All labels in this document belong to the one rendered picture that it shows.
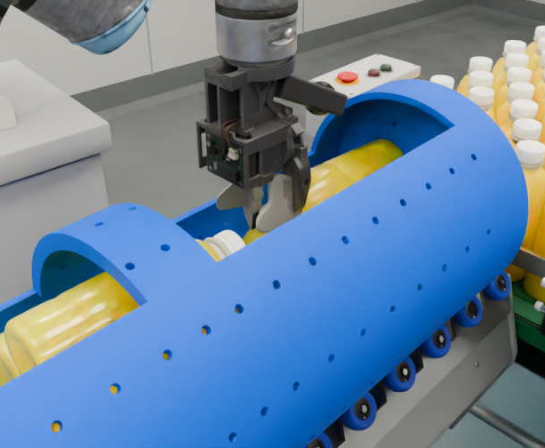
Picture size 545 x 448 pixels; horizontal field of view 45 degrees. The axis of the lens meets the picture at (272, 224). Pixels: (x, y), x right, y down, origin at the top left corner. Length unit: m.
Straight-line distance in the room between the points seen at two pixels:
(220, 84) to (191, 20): 3.39
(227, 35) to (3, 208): 0.43
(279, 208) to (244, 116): 0.12
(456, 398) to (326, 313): 0.40
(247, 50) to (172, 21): 3.33
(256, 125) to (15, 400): 0.34
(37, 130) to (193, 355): 0.52
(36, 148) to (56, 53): 2.77
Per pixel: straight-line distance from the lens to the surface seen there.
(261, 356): 0.51
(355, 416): 0.74
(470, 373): 0.94
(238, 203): 0.74
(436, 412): 0.89
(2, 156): 0.87
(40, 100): 1.02
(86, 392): 0.45
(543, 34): 1.49
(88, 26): 0.95
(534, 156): 0.97
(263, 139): 0.63
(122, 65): 3.82
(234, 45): 0.61
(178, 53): 3.99
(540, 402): 2.18
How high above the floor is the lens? 1.53
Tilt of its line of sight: 34 degrees down
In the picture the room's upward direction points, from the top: straight up
